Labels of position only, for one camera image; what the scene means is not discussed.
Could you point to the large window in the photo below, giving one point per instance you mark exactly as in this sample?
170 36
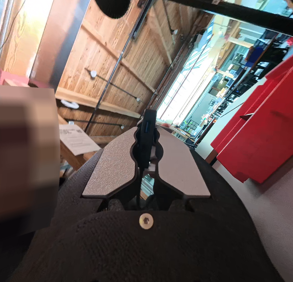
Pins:
185 85

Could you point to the black usb hub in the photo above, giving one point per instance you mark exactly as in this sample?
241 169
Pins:
146 131

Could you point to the white printed paper sheet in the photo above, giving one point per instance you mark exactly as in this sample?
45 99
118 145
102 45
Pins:
77 139

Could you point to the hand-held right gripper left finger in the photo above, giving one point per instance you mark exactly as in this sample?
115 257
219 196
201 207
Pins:
112 163

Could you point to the black ceiling pipe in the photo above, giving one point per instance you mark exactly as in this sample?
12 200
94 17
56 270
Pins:
114 67

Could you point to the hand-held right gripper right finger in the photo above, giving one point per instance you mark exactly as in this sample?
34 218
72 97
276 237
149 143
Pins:
180 163

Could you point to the black pole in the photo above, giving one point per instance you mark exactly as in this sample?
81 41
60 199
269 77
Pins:
217 6

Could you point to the red plastic bin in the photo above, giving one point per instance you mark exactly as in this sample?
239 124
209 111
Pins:
254 135

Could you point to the red box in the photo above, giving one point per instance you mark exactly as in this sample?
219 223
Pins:
10 78

